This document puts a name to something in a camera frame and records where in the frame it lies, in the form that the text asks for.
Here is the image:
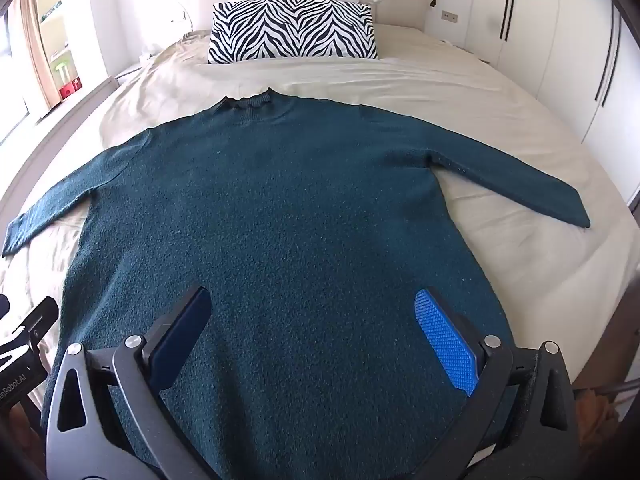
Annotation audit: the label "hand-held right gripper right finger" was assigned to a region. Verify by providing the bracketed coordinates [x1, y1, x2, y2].
[414, 288, 583, 480]

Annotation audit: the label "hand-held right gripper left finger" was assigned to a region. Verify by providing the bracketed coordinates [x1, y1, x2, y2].
[44, 286, 221, 480]

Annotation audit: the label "white shelf unit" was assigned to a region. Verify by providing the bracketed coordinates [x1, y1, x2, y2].
[37, 0, 107, 106]

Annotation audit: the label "bed with beige sheet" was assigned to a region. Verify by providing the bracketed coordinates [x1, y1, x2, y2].
[0, 25, 636, 411]

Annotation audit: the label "dark teal knit sweater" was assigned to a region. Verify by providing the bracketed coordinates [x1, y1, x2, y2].
[1, 87, 592, 480]

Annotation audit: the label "peach curtain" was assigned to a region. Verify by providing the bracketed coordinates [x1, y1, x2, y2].
[10, 0, 53, 111]

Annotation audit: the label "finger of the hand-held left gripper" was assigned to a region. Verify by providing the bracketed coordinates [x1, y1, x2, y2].
[19, 297, 59, 347]

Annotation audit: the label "zebra print pillow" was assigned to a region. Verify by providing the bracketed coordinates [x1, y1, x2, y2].
[207, 0, 379, 65]

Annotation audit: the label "white nightstand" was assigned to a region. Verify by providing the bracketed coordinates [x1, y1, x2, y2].
[115, 61, 151, 83]

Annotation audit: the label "black wardrobe handle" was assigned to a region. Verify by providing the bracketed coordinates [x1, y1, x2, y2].
[594, 7, 622, 107]
[500, 0, 519, 42]

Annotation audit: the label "white wardrobe doors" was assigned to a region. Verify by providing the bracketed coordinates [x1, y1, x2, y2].
[465, 0, 640, 201]

